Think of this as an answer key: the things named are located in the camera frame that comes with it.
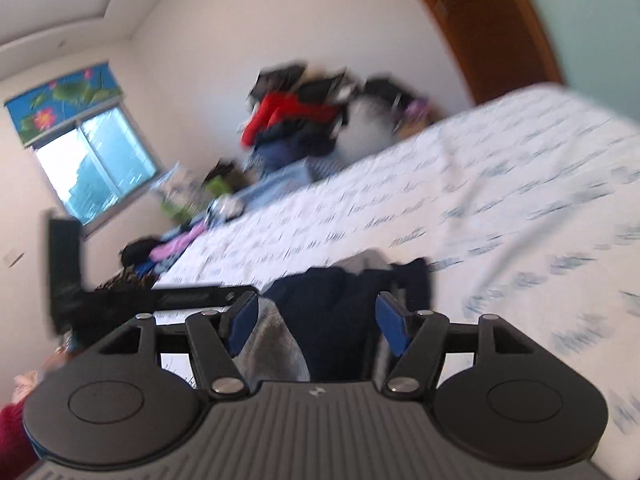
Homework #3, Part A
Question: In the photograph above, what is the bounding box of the person's left forearm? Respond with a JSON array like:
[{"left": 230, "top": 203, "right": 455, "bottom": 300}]
[{"left": 0, "top": 400, "right": 39, "bottom": 480}]

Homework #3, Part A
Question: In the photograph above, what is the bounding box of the purple cloth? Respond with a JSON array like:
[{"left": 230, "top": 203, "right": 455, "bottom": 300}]
[{"left": 404, "top": 99, "right": 432, "bottom": 122}]

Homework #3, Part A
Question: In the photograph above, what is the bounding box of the dark bag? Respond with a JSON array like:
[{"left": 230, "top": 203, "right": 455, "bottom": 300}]
[{"left": 202, "top": 159, "right": 237, "bottom": 182}]

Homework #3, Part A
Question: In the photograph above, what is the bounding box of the pink cloth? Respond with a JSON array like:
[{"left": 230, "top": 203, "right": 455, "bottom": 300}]
[{"left": 149, "top": 222, "right": 207, "bottom": 264}]

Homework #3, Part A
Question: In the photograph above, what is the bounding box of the red jacket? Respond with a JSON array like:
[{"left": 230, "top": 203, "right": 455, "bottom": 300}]
[{"left": 240, "top": 91, "right": 342, "bottom": 149}]

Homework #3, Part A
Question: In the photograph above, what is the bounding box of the floral window blind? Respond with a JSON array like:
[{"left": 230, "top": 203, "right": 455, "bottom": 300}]
[{"left": 4, "top": 62, "right": 126, "bottom": 149}]

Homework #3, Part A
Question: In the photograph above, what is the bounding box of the grey plastic bag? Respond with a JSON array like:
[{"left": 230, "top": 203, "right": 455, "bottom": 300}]
[{"left": 334, "top": 97, "right": 402, "bottom": 167}]

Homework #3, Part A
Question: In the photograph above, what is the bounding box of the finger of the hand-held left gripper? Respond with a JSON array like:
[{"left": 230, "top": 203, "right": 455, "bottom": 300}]
[{"left": 152, "top": 284, "right": 258, "bottom": 312}]

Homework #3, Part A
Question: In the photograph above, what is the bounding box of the sliding glass window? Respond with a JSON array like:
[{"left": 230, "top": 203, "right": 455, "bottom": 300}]
[{"left": 32, "top": 106, "right": 166, "bottom": 239}]

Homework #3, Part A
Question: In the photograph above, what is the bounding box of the green plastic chair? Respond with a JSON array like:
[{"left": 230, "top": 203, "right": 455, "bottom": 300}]
[{"left": 159, "top": 174, "right": 234, "bottom": 224}]

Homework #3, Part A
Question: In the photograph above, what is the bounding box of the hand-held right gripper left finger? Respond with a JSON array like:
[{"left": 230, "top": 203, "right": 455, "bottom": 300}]
[{"left": 100, "top": 290, "right": 261, "bottom": 401}]

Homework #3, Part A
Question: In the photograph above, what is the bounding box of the floral pillow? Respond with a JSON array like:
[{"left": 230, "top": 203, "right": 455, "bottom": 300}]
[{"left": 151, "top": 162, "right": 201, "bottom": 202}]

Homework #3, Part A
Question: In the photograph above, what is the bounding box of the black backpack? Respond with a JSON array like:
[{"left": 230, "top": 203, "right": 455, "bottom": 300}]
[{"left": 362, "top": 77, "right": 422, "bottom": 112}]

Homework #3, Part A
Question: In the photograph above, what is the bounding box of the wooden door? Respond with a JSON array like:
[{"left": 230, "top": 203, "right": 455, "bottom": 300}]
[{"left": 394, "top": 0, "right": 567, "bottom": 107}]

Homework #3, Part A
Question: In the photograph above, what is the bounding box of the navy and grey knit sweater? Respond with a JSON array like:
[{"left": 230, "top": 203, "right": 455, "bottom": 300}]
[{"left": 232, "top": 252, "right": 434, "bottom": 384}]

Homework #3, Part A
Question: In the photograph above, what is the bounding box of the black patterned jacket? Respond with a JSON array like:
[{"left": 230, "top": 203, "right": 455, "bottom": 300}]
[{"left": 249, "top": 62, "right": 362, "bottom": 107}]

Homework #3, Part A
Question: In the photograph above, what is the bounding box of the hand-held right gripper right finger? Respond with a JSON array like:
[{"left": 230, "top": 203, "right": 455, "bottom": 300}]
[{"left": 375, "top": 291, "right": 533, "bottom": 401}]

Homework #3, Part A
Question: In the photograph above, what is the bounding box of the white script-printed quilt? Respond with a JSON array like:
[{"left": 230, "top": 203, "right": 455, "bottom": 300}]
[{"left": 150, "top": 82, "right": 640, "bottom": 463}]

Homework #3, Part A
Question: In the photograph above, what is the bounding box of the navy blue jacket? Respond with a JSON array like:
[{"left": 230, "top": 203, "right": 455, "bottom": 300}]
[{"left": 252, "top": 129, "right": 342, "bottom": 172}]

